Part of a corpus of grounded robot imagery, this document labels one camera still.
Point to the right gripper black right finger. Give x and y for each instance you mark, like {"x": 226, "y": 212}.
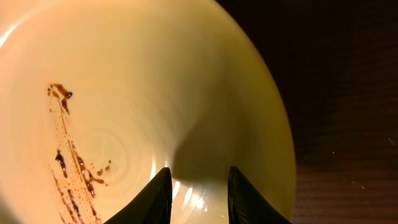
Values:
{"x": 246, "y": 205}

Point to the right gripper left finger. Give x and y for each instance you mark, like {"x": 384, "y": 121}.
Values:
{"x": 152, "y": 205}

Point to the yellow plate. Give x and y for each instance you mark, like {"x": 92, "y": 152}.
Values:
{"x": 98, "y": 96}

